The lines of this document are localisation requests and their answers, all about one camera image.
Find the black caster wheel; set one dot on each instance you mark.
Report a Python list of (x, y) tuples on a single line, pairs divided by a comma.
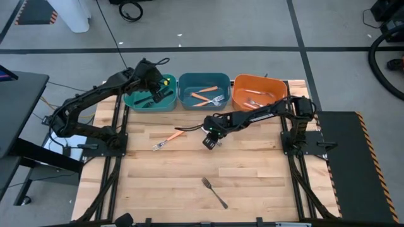
[(396, 64)]

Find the dark rounded object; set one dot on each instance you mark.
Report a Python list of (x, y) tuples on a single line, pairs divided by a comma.
[(124, 220)]

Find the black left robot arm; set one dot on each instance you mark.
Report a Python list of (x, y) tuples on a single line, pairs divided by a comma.
[(94, 93)]

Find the monitor screen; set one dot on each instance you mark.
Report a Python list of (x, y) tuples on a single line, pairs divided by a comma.
[(6, 75)]

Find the white round pillar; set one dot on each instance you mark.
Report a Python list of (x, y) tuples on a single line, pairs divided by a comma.
[(69, 15)]

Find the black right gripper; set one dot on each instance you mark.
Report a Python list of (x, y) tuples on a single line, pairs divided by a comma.
[(216, 124)]

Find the large hazard-edged black mat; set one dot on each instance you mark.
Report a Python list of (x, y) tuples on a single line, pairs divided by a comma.
[(353, 164)]

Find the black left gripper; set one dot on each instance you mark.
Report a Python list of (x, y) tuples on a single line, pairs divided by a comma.
[(150, 75)]

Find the orange plastic bin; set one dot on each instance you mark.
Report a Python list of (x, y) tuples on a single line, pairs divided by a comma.
[(259, 82)]

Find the dark teal plastic bin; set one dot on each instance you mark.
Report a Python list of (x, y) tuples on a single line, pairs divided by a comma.
[(205, 80)]

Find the green plastic bin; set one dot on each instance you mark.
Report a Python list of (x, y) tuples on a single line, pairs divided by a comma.
[(132, 105)]

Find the black desk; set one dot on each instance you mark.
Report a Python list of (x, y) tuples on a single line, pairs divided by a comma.
[(19, 107)]

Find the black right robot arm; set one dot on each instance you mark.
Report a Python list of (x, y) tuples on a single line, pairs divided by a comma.
[(284, 108)]

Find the black table frame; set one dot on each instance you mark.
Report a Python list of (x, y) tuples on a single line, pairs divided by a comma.
[(176, 225)]

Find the black equipment case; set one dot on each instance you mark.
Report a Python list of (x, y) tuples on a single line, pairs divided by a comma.
[(391, 19)]

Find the small hazard-striped floor mat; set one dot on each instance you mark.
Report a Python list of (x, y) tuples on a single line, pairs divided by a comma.
[(34, 11)]

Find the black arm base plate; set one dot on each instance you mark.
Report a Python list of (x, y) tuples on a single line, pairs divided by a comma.
[(94, 152), (311, 151)]

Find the silver fork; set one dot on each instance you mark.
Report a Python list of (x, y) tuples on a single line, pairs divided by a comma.
[(223, 203)]

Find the white paper sheet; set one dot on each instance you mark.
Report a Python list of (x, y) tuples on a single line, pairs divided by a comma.
[(77, 151)]

